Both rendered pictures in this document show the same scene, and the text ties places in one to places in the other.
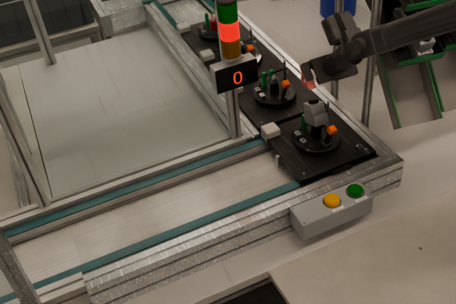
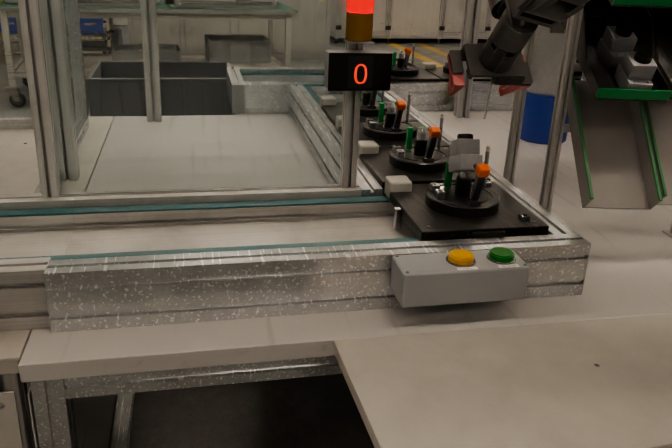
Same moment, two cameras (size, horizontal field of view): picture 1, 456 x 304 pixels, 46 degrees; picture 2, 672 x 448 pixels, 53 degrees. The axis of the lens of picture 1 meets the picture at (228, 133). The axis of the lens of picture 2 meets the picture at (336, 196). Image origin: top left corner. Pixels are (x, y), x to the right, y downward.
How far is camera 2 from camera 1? 0.58 m
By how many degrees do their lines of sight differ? 20
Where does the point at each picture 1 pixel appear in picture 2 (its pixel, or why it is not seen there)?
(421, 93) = (633, 169)
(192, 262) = (220, 296)
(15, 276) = not seen: outside the picture
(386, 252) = (536, 357)
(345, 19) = not seen: outside the picture
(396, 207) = (569, 314)
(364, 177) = (522, 249)
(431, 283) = (606, 408)
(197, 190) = (268, 231)
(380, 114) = (572, 224)
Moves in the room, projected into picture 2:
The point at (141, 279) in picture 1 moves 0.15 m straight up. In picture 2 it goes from (133, 294) to (126, 202)
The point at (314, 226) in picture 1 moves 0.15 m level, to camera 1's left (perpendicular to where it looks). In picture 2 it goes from (423, 285) to (327, 275)
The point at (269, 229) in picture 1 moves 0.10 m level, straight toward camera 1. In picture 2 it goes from (354, 284) to (340, 315)
